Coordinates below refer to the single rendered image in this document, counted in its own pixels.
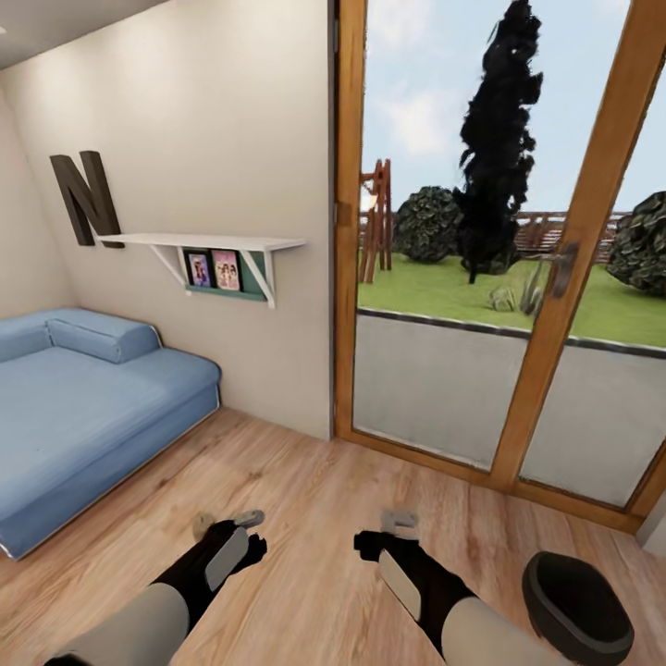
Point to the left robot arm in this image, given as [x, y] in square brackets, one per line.
[150, 628]

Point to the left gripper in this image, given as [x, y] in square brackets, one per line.
[257, 549]

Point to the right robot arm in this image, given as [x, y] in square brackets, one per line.
[462, 627]

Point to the shelf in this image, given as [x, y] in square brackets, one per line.
[256, 259]

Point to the sofa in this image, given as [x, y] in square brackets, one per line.
[86, 400]

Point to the decorative sign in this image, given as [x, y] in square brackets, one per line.
[89, 204]

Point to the cauldron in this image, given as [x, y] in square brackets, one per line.
[574, 606]

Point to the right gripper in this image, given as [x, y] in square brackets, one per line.
[369, 542]

